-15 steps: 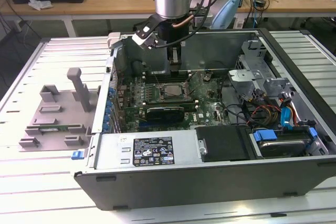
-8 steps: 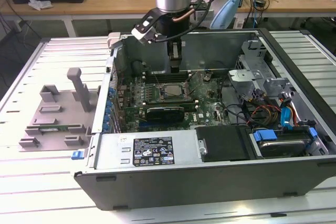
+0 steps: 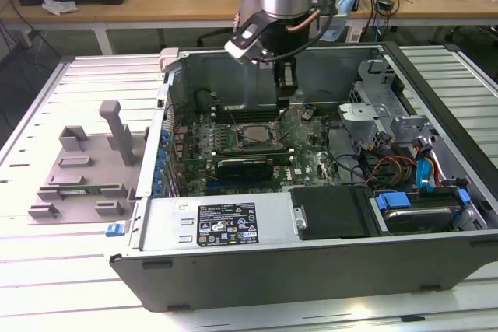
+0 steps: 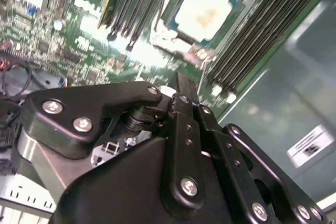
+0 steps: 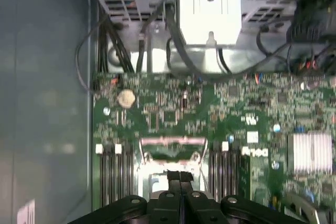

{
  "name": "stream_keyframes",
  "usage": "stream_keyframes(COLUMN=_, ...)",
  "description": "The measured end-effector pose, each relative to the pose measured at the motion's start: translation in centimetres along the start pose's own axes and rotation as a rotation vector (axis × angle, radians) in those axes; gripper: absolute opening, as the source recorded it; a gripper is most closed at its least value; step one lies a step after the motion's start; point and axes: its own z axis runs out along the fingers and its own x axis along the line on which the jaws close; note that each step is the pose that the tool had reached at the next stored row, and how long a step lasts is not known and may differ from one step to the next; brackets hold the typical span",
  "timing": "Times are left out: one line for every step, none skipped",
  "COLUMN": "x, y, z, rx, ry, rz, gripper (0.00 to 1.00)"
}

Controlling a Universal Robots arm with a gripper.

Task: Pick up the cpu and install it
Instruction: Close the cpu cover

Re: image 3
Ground red and yellow wire bundle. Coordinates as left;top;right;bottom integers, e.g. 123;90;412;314
365;152;417;189

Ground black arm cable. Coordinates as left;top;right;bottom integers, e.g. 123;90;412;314
260;0;351;64

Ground silver CPU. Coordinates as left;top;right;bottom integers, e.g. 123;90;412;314
241;124;274;145

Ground hard disk in blue carrier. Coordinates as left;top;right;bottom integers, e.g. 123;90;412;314
375;187;474;236

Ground crumpled white paper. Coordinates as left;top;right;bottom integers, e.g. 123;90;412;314
40;0;79;16

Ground CPU socket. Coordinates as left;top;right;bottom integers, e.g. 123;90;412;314
235;120;283;150

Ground blue expansion bracket clips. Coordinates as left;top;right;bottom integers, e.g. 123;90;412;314
153;128;172;197

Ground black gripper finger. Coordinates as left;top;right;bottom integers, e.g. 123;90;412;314
274;71;300;110

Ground blue flat wire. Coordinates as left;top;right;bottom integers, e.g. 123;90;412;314
414;155;439;193

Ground metal socket cover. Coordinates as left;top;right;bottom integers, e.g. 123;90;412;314
271;107;291;143

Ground open black PC case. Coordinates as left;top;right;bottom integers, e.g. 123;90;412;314
103;40;498;313

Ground silver drive cage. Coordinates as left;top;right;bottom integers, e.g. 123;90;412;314
336;102;390;146

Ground green RAM stick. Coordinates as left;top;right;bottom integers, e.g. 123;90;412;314
57;184;105;196

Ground silver power supply with label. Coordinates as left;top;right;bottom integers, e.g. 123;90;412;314
138;191;300;251

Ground grey case corner piece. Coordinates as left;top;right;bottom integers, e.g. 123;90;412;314
159;47;181;72

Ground green motherboard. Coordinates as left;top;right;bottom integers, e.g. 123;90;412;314
167;104;343;197

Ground black drive bay cover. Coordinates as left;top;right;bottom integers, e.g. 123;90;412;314
289;186;377;242

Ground black graphics card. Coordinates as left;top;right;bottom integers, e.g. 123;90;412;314
216;156;275;183

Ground black RAM slot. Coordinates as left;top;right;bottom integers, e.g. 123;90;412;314
212;144;287;155
216;105;281;115
216;112;281;123
212;151;295;165

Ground grey parts rack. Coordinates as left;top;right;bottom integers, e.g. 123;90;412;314
26;100;151;226

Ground thin wire locking lever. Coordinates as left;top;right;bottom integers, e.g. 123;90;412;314
228;109;245;142

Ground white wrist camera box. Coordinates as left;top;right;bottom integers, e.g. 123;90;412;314
224;23;268;65

